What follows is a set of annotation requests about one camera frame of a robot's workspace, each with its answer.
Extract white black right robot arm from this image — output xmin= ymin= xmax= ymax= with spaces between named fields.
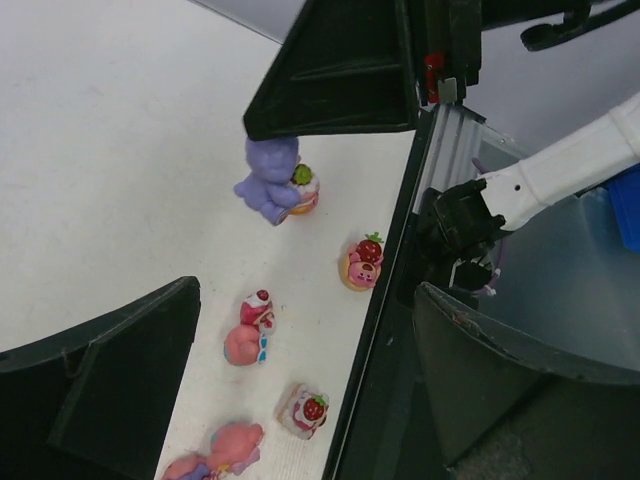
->
xmin=243 ymin=1 xmax=639 ymax=296

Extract pink lying figure toy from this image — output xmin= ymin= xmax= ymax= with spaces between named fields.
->
xmin=162 ymin=422 xmax=264 ymax=480

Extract purple bunny holding cupcake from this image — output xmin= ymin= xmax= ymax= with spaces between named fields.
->
xmin=233 ymin=137 xmax=320 ymax=226

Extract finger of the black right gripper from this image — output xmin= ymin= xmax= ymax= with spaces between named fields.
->
xmin=243 ymin=0 xmax=418 ymax=141

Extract blue bin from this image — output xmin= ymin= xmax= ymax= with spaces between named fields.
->
xmin=607 ymin=165 xmax=640 ymax=253

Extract aluminium table frame rail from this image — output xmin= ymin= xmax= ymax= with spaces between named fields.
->
xmin=412 ymin=105 xmax=530 ymax=214

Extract strawberry cake slice toy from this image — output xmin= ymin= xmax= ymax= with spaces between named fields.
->
xmin=275 ymin=382 xmax=330 ymax=440

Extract pink bear strawberry donut toy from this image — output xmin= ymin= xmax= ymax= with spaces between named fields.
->
xmin=338 ymin=232 xmax=384 ymax=292

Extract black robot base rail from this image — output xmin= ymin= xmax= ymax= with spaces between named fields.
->
xmin=322 ymin=112 xmax=449 ymax=479

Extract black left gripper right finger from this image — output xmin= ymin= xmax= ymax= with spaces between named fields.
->
xmin=413 ymin=283 xmax=639 ymax=479

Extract pink bear red cake toy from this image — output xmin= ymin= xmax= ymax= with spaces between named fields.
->
xmin=223 ymin=289 xmax=275 ymax=367

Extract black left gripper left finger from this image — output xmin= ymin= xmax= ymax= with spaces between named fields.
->
xmin=1 ymin=276 xmax=201 ymax=479

